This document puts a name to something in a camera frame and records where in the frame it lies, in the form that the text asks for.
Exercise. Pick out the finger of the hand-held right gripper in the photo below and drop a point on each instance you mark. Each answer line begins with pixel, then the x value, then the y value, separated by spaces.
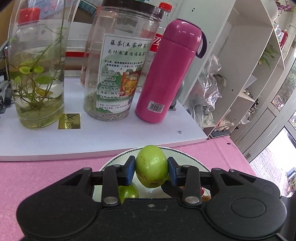
pixel 172 190

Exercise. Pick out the clear bottle with red cap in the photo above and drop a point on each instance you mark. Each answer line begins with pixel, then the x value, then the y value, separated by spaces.
pixel 29 15

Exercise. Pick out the clear tea jar black lid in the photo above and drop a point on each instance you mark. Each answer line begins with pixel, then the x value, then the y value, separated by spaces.
pixel 115 69

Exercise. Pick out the grey metal bracket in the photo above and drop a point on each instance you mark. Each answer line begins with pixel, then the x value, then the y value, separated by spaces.
pixel 177 97
pixel 4 97

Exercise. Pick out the pink thermos bottle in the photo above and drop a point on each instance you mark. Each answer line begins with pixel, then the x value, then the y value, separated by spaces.
pixel 166 69

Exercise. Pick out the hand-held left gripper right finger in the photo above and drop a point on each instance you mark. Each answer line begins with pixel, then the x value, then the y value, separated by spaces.
pixel 172 169

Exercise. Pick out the green potted plant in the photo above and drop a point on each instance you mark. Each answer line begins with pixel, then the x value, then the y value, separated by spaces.
pixel 269 55

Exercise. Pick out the cola bottle with red cap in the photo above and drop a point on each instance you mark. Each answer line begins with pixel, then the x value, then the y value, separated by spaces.
pixel 161 34

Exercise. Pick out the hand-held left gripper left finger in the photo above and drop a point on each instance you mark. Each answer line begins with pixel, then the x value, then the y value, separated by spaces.
pixel 130 170

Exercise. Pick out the pink floral tablecloth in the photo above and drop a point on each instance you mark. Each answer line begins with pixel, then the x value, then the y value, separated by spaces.
pixel 46 172

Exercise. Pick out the crumpled clear plastic bag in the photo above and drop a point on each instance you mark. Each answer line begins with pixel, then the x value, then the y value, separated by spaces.
pixel 208 92

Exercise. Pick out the red apple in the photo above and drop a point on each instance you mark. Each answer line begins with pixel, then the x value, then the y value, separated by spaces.
pixel 202 191

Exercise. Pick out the large green apple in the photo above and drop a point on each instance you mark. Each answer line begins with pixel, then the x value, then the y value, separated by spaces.
pixel 128 192
pixel 151 166

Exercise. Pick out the gold warning sticker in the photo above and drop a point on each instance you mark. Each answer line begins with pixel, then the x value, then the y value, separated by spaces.
pixel 69 121

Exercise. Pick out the white plate with dark rim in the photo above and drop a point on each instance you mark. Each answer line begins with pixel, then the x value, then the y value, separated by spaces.
pixel 187 158

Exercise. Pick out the orange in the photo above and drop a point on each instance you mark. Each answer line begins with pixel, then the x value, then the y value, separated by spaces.
pixel 206 198

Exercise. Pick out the glass window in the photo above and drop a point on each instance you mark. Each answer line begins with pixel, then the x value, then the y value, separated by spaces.
pixel 277 157

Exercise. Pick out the white shelf unit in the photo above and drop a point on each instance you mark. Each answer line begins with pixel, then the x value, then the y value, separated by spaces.
pixel 254 58

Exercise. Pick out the white machine base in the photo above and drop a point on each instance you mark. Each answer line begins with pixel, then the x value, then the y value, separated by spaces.
pixel 115 132

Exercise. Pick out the glass vase with water plant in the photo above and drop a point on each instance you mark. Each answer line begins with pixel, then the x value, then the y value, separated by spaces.
pixel 39 76

